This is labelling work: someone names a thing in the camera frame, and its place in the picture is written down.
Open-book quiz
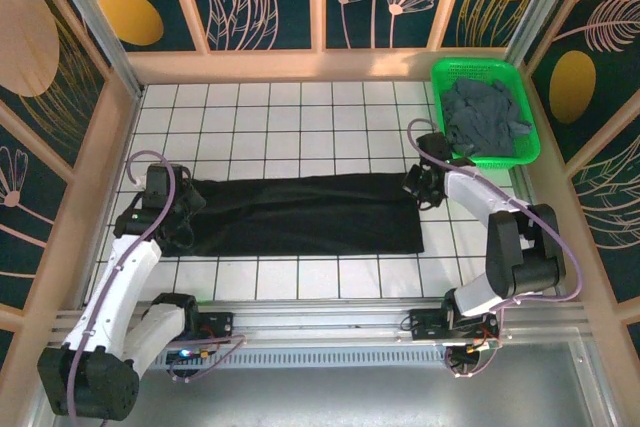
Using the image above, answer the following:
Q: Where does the aluminium frame post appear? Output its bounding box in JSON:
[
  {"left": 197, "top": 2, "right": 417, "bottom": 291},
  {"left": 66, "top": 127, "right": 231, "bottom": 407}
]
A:
[
  {"left": 42, "top": 0, "right": 146, "bottom": 98},
  {"left": 504, "top": 0, "right": 584, "bottom": 67}
]

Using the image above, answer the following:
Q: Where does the black t-shirt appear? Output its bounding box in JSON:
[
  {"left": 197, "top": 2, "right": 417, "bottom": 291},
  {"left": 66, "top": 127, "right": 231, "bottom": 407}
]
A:
[{"left": 162, "top": 171, "right": 426, "bottom": 258}]

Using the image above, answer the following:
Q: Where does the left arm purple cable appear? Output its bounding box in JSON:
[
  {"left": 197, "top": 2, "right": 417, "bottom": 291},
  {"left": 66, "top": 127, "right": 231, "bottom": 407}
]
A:
[{"left": 64, "top": 149, "right": 247, "bottom": 421}]

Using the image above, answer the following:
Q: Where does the green plastic basket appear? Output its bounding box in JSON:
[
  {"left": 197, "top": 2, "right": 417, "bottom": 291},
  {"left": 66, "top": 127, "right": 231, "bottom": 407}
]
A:
[{"left": 430, "top": 57, "right": 544, "bottom": 169}]

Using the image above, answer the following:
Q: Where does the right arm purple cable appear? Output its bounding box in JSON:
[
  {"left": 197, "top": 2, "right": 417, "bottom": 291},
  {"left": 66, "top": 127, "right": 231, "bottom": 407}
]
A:
[{"left": 405, "top": 118, "right": 586, "bottom": 379}]

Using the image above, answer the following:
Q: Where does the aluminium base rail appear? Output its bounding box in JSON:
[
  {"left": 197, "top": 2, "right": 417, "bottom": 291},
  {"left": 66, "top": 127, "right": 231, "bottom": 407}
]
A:
[{"left": 49, "top": 296, "right": 586, "bottom": 348}]

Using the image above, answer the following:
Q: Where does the vented grey cable tray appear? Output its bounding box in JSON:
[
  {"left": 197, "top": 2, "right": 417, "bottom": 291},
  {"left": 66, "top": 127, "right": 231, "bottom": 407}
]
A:
[{"left": 134, "top": 348, "right": 451, "bottom": 371}]

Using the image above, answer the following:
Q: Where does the crumpled grey-blue t-shirt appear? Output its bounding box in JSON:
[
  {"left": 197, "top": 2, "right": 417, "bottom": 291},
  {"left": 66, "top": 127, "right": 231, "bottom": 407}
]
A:
[{"left": 438, "top": 75, "right": 536, "bottom": 161}]

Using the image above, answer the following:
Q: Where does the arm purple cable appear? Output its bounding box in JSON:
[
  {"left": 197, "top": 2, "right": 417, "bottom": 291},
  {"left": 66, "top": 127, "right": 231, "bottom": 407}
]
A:
[
  {"left": 405, "top": 118, "right": 586, "bottom": 379},
  {"left": 64, "top": 149, "right": 247, "bottom": 421}
]

